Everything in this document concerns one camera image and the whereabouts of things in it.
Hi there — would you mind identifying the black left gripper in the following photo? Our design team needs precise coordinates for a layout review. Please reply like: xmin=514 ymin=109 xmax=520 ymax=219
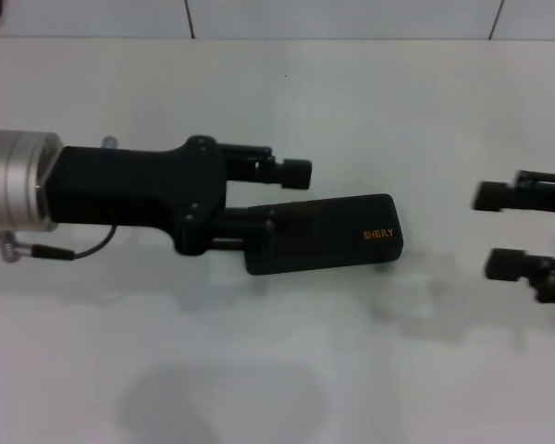
xmin=43 ymin=134 xmax=279 ymax=257

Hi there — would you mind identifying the black glasses case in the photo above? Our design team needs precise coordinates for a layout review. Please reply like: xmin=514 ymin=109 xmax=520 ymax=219
xmin=243 ymin=192 xmax=406 ymax=278

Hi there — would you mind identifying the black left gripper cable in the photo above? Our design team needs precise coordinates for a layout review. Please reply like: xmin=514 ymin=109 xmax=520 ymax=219
xmin=0 ymin=224 xmax=117 ymax=265

